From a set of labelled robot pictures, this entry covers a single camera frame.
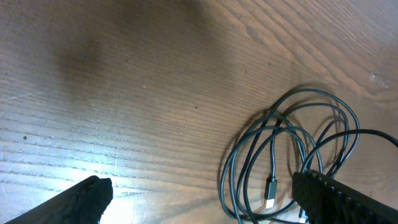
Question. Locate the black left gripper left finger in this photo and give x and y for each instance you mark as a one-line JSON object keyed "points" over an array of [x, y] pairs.
{"points": [[84, 202]]}

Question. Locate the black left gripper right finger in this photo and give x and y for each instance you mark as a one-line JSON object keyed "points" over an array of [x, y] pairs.
{"points": [[326, 200]]}

